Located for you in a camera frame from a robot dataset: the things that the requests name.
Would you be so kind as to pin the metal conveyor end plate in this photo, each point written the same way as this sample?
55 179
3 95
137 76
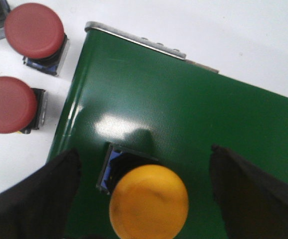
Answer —
142 41

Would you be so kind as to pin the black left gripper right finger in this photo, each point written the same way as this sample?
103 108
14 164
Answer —
253 203

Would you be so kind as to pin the green conveyor belt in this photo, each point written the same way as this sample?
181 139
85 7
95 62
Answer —
144 100

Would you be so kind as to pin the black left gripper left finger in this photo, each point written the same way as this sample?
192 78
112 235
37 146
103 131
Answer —
38 206

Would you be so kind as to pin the red mushroom push button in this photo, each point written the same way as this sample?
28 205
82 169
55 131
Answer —
22 108
36 32

